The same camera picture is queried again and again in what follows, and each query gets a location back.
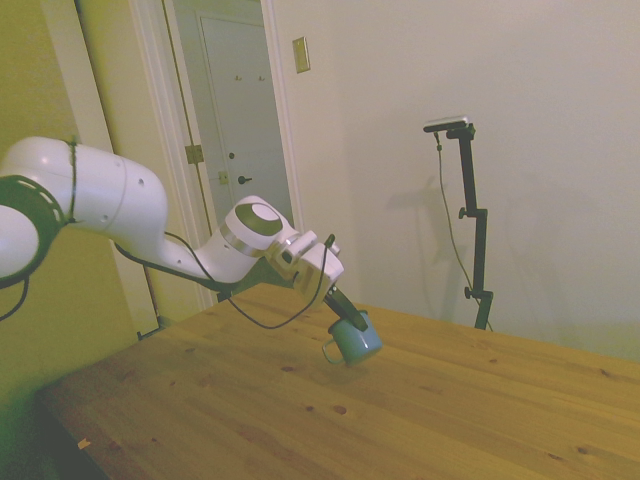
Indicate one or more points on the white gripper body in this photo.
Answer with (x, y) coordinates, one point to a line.
(320, 270)

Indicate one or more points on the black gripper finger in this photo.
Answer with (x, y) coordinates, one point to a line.
(352, 312)
(332, 306)

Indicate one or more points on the teal enamel mug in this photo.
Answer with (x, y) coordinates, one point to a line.
(362, 345)

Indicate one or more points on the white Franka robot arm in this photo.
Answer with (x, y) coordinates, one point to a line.
(110, 195)

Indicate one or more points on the white panel door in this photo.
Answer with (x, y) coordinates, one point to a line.
(245, 125)

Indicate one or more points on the black camera stand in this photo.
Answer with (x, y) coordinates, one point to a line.
(480, 250)
(448, 220)

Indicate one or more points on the white door frame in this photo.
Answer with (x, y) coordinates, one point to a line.
(282, 110)

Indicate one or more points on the grey camera on stand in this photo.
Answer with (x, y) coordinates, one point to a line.
(446, 123)

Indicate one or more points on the beige light switch plate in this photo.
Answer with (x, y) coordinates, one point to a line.
(301, 55)

